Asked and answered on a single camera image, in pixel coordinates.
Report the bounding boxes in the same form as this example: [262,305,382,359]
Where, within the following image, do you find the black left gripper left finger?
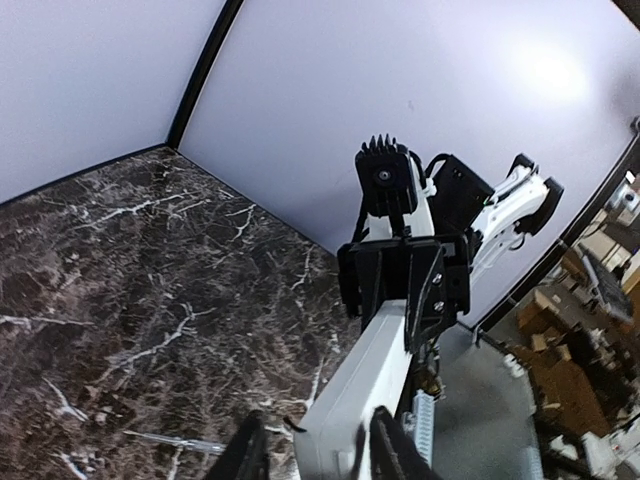
[219,410,270,479]

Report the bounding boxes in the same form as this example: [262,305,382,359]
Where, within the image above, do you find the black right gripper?
[337,235,472,352]

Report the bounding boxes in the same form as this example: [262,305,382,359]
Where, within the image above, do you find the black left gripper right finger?
[369,406,440,480]

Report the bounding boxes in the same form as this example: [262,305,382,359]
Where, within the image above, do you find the white KT-16 remote control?
[294,300,412,480]

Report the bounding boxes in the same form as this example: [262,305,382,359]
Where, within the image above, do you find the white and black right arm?
[337,148,564,353]

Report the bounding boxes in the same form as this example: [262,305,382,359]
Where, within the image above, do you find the white slotted cable duct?
[401,390,435,466]

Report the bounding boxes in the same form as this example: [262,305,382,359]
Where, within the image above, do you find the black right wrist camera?
[355,135,418,218]

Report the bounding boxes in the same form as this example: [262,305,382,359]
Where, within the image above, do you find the right black frame post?
[473,135,639,333]

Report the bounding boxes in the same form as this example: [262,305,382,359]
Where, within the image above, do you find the black frame post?
[166,0,245,150]
[473,135,639,333]

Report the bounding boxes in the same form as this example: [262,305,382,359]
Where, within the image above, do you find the left black frame post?
[166,0,245,150]

